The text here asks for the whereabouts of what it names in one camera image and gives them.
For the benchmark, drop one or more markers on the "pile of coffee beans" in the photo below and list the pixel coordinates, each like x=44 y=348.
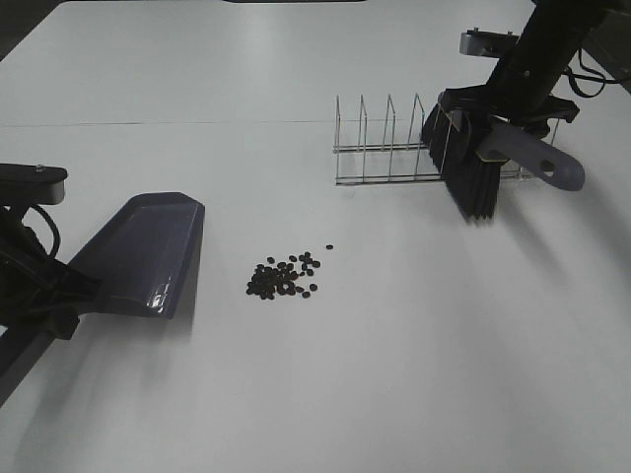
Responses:
x=292 y=277

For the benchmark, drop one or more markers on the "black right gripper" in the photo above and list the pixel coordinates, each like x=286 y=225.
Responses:
x=518 y=89

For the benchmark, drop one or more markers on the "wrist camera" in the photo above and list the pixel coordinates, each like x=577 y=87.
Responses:
x=29 y=185
x=481 y=43

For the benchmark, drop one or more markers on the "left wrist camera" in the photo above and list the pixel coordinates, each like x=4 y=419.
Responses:
x=29 y=185

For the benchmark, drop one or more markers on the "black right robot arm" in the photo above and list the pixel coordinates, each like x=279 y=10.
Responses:
x=557 y=30

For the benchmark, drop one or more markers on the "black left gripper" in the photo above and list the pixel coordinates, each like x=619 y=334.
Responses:
x=37 y=290

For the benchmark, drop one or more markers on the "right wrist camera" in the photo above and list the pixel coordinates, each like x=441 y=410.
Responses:
x=481 y=43

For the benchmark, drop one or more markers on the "chrome wire rack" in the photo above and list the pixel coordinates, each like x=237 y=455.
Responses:
x=382 y=151

